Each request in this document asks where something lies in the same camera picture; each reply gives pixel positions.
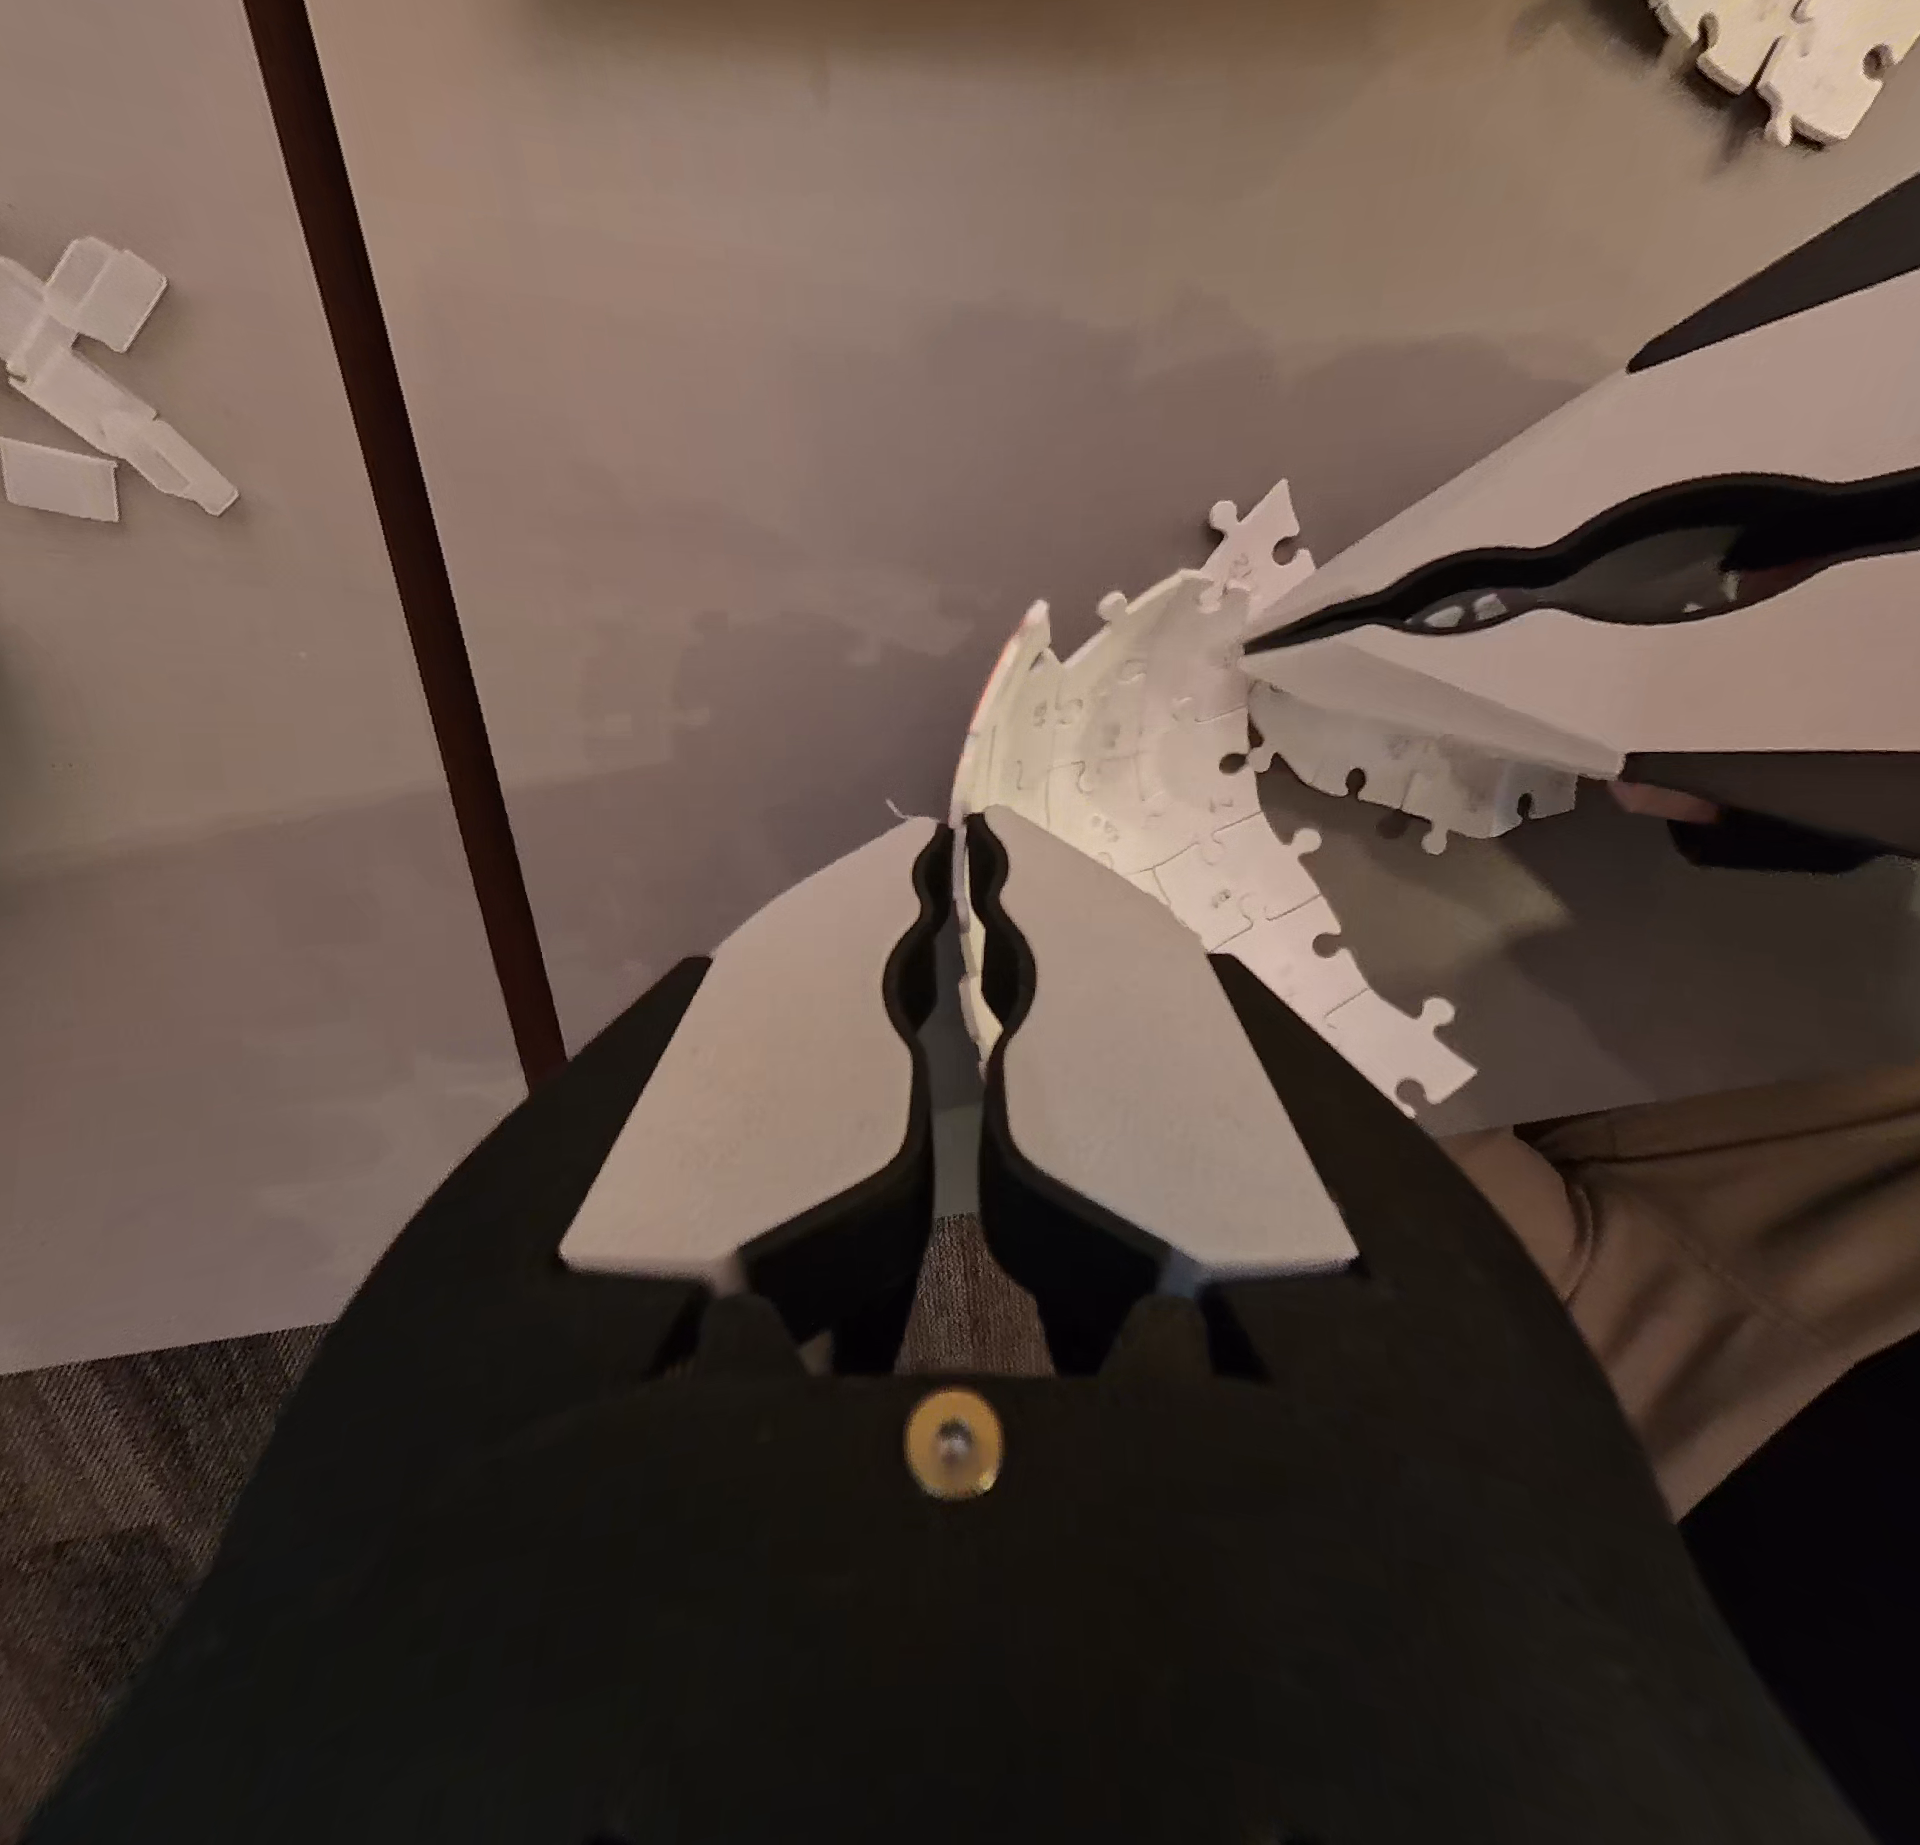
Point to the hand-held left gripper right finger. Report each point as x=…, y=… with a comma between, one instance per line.
x=1171, y=1111

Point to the joined white puzzle pieces cluster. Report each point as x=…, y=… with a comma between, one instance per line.
x=1754, y=2

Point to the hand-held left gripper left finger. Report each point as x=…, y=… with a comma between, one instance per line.
x=749, y=1111

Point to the partly built puzzle ball shell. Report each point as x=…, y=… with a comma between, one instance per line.
x=1137, y=765

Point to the person's beige trousers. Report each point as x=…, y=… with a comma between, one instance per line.
x=1737, y=1245

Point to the dark brown table divider strip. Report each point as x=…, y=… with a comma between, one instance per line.
x=375, y=376

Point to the person's right hand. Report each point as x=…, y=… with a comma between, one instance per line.
x=1666, y=802

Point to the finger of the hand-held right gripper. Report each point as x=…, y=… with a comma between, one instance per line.
x=1681, y=432
x=1650, y=673

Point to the single curved white puzzle piece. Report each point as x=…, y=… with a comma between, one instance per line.
x=1268, y=534

